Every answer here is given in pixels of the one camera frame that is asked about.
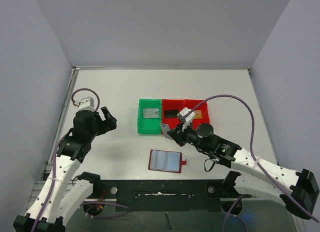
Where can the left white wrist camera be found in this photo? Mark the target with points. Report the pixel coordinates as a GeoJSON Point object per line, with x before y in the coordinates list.
{"type": "Point", "coordinates": [86, 103]}

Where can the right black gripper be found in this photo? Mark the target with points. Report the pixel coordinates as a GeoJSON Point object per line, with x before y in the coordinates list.
{"type": "Point", "coordinates": [177, 135]}

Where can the aluminium front rail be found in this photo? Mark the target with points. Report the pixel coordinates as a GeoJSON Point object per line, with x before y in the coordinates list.
{"type": "Point", "coordinates": [37, 187]}

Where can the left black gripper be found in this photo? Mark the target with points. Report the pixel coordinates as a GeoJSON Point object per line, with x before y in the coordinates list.
{"type": "Point", "coordinates": [110, 121]}

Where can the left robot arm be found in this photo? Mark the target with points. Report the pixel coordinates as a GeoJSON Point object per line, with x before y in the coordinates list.
{"type": "Point", "coordinates": [54, 206]}

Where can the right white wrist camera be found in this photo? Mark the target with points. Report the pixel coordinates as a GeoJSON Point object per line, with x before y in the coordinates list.
{"type": "Point", "coordinates": [186, 116]}

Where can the black credit card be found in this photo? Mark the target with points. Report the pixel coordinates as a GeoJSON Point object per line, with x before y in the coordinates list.
{"type": "Point", "coordinates": [170, 113]}

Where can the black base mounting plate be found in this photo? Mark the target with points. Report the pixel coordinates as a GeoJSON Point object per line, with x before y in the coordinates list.
{"type": "Point", "coordinates": [166, 195]}

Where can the green plastic bin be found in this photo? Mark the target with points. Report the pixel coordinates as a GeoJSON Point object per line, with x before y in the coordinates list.
{"type": "Point", "coordinates": [149, 126]}

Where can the red bin with black card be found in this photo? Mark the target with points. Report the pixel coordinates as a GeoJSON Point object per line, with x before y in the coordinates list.
{"type": "Point", "coordinates": [170, 109]}

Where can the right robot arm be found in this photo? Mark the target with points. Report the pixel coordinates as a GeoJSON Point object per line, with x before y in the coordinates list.
{"type": "Point", "coordinates": [297, 191]}

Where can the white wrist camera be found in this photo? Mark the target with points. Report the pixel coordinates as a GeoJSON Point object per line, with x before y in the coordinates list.
{"type": "Point", "coordinates": [86, 103]}
{"type": "Point", "coordinates": [186, 116]}

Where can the gold credit card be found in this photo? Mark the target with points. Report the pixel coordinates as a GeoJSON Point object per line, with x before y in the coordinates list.
{"type": "Point", "coordinates": [198, 114]}

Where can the red bin with gold card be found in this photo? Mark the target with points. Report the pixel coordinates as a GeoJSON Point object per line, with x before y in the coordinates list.
{"type": "Point", "coordinates": [192, 103]}

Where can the red leather card holder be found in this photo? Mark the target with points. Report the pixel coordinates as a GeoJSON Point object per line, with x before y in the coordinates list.
{"type": "Point", "coordinates": [166, 161]}

